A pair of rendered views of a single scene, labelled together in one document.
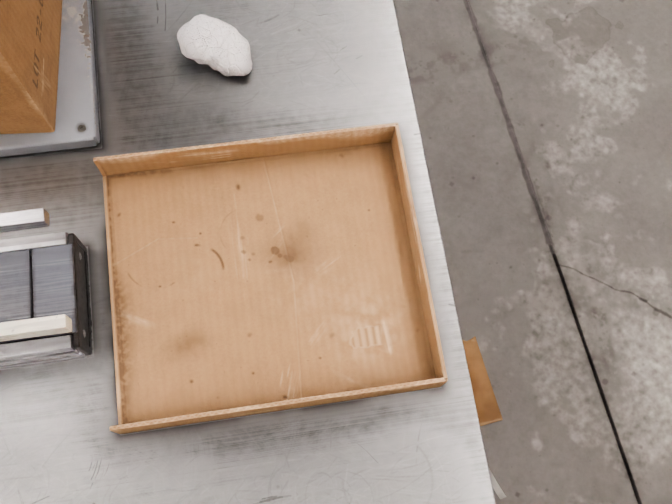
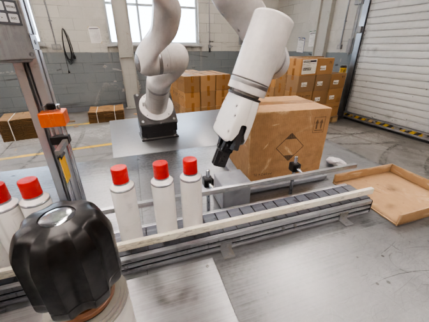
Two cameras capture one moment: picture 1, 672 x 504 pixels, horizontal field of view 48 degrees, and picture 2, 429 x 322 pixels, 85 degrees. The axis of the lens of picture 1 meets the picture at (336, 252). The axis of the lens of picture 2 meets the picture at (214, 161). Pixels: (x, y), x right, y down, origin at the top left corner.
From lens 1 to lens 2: 0.92 m
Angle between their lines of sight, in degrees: 46
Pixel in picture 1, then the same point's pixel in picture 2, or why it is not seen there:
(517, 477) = not seen: outside the picture
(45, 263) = (347, 187)
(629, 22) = not seen: hidden behind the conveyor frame
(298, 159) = (373, 176)
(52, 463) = (386, 234)
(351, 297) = (417, 193)
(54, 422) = (376, 225)
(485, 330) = not seen: hidden behind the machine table
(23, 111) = (316, 165)
